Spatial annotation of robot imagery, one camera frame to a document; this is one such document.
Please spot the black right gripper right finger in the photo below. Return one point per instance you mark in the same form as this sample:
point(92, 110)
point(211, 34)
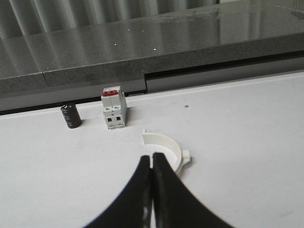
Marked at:
point(175, 206)

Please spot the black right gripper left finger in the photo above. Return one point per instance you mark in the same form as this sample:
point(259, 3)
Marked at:
point(133, 206)

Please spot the white pipe clamp half right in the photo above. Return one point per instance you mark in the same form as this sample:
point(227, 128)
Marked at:
point(182, 155)

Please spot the black cylindrical capacitor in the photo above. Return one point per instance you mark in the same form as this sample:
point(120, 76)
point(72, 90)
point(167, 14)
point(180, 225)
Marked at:
point(71, 115)

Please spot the grey stone countertop ledge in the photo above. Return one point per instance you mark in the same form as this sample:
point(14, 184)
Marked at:
point(235, 40)

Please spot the white circuit breaker red switch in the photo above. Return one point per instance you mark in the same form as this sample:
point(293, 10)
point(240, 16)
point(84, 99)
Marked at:
point(114, 107)

